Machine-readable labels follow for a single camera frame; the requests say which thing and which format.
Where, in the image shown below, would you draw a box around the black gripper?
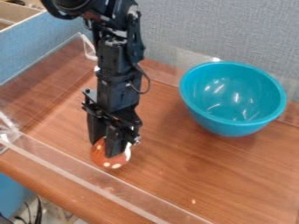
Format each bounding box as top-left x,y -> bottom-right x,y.
83,72 -> 143,158

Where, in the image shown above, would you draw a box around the red white-stemmed toy mushroom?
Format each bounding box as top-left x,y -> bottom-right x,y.
91,137 -> 132,169

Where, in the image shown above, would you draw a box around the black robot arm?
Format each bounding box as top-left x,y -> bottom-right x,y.
41,0 -> 147,158

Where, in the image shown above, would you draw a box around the blue plastic bowl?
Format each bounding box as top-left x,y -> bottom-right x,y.
179,61 -> 287,137

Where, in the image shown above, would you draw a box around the clear acrylic left barrier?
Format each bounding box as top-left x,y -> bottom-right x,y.
0,34 -> 95,132

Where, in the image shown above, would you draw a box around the clear acrylic front barrier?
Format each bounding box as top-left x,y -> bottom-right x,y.
0,130 -> 212,224

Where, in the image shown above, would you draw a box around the wooden shelf unit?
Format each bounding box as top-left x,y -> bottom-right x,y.
0,0 -> 44,32

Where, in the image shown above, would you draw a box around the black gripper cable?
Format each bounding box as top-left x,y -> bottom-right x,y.
125,64 -> 152,95

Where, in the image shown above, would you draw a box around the black cables below table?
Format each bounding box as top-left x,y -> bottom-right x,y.
0,195 -> 44,224

